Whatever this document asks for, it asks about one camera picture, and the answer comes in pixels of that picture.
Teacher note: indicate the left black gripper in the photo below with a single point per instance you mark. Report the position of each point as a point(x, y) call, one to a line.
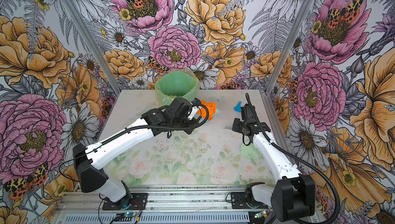
point(187, 131)

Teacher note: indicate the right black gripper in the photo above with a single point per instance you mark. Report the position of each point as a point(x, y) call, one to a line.
point(236, 121)

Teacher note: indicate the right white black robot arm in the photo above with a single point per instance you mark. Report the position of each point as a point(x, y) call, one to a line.
point(292, 196)

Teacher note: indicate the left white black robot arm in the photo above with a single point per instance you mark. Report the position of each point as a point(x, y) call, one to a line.
point(89, 161)

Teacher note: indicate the large orange crumpled paper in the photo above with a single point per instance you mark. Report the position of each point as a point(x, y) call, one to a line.
point(208, 108)

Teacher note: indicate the dark blue paper scrap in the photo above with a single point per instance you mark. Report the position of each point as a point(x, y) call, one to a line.
point(237, 108)

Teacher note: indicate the yellow plastic bin liner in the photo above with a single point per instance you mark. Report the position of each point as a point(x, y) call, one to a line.
point(177, 94)

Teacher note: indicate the right aluminium corner post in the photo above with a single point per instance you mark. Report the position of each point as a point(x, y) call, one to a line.
point(292, 35)

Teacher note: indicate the aluminium corner post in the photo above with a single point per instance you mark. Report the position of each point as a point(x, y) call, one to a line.
point(292, 35)
point(81, 26)

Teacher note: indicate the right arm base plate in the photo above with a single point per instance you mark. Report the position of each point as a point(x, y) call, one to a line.
point(239, 200)

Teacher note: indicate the aluminium front rail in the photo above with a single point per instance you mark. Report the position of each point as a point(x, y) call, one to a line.
point(160, 199)

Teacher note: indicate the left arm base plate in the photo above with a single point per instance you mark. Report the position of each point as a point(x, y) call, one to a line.
point(133, 201)

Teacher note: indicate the left aluminium corner post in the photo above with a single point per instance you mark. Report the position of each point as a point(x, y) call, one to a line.
point(81, 26)

